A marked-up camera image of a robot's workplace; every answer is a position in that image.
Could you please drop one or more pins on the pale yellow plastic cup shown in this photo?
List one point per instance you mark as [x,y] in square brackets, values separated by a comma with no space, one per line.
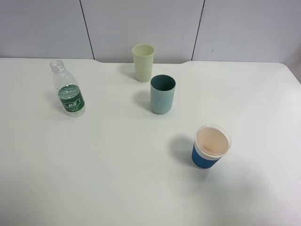
[143,56]

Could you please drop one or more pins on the teal blue plastic cup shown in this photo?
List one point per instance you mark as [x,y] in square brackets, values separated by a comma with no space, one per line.
[162,93]

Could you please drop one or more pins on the clear green-label water bottle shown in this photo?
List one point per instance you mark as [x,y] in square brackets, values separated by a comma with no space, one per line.
[67,89]

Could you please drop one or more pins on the blue sleeved paper cup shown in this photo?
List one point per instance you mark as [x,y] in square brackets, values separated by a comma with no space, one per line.
[211,143]

